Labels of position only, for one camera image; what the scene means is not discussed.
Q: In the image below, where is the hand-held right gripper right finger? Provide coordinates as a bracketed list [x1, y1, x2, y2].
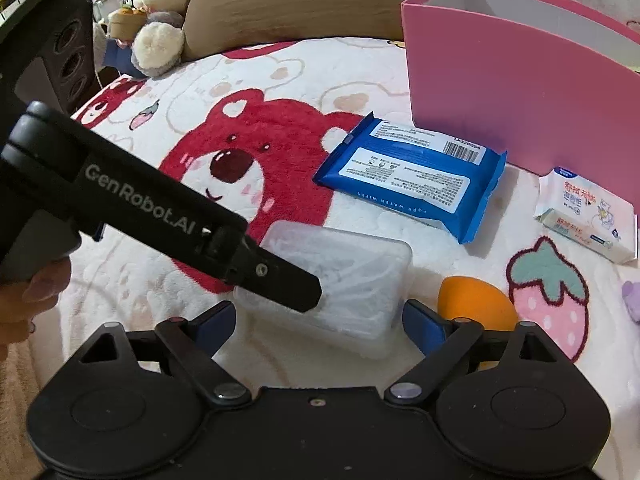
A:
[402, 299, 571, 406]

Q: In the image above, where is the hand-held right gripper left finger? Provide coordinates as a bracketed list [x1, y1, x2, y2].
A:
[80, 301, 252, 406]

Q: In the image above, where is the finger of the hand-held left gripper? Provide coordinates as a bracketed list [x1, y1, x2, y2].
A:
[220, 232, 322, 314]

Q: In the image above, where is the orange makeup sponge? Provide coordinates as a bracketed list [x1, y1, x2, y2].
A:
[437, 276, 521, 372]

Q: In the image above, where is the clear plastic box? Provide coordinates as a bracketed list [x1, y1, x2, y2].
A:
[232, 220, 414, 359]

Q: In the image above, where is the blue wet wipes pack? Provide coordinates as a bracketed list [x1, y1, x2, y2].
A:
[312, 112, 509, 246]

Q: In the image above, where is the pink cardboard box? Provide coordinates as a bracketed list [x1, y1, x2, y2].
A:
[401, 0, 640, 184]

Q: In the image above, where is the person's left hand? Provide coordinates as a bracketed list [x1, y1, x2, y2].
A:
[0, 255, 74, 347]

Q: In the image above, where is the blue cloth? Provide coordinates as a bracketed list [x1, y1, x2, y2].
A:
[101, 39, 147, 80]

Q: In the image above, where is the grey bunny plush toy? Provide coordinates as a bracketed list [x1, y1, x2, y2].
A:
[131, 0, 202, 79]

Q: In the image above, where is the small dark plush toy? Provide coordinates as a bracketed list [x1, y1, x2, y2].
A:
[107, 0, 151, 44]

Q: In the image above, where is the bear printed blanket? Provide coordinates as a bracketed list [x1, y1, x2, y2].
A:
[27, 37, 640, 413]

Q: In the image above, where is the white tissue packet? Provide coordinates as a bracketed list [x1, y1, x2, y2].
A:
[532, 165, 640, 265]

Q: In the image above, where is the purple plush toy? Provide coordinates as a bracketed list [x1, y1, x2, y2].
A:
[621, 280, 640, 322]

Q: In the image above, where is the brown pillow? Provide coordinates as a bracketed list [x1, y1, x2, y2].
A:
[184, 0, 519, 61]

